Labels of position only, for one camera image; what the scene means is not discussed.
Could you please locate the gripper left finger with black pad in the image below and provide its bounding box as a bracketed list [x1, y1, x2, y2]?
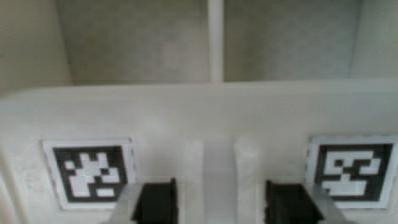
[114, 179, 178, 224]

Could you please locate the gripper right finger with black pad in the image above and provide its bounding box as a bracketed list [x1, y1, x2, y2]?
[263, 179, 348, 224]

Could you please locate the white cabinet door panel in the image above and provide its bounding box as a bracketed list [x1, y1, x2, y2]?
[0, 78, 398, 224]

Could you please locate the white cabinet body box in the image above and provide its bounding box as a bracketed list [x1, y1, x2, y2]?
[0, 0, 398, 94]

